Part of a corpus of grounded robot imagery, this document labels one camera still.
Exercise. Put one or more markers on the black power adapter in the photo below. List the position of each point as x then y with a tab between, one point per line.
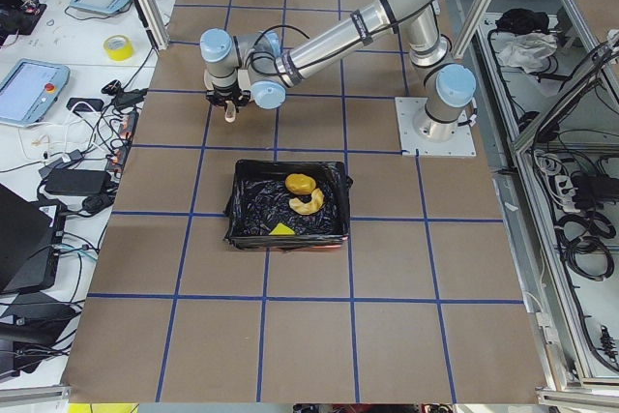
77	182

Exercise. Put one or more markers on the yellow sponge piece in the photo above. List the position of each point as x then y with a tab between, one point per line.
282	230

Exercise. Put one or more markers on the blue teach pendant near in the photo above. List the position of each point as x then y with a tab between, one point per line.
29	90

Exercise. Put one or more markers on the yellow potato toy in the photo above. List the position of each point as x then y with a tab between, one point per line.
300	184

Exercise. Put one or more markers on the white crumpled cloth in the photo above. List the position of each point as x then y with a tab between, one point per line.
530	52

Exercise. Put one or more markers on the bin with black bag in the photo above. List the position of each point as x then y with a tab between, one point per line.
259	201

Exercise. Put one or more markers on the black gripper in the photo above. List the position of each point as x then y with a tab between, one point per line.
226	95

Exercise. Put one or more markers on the grey plastic dustpan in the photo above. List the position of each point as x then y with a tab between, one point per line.
230	113

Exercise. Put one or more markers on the black laptop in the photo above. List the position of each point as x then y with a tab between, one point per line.
30	231

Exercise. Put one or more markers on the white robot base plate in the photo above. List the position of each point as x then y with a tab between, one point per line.
423	137

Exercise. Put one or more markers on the cream curved croissant toy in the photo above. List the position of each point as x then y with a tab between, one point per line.
308	208

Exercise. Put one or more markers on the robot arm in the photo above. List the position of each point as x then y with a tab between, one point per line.
254	67

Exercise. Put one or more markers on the yellow tape roll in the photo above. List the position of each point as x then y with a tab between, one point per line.
118	47

